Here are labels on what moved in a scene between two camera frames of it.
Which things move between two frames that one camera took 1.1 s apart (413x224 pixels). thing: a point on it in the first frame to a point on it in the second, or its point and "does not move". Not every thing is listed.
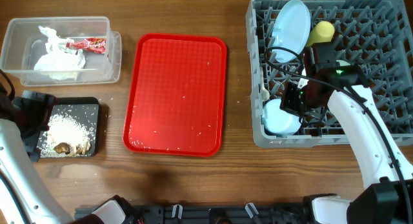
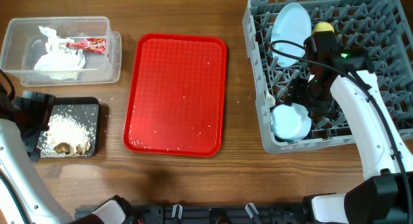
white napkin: [59, 62] does not move
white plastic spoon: [264, 94] to [270, 99]
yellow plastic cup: [323, 31] does not move
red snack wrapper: [92, 44] does not move
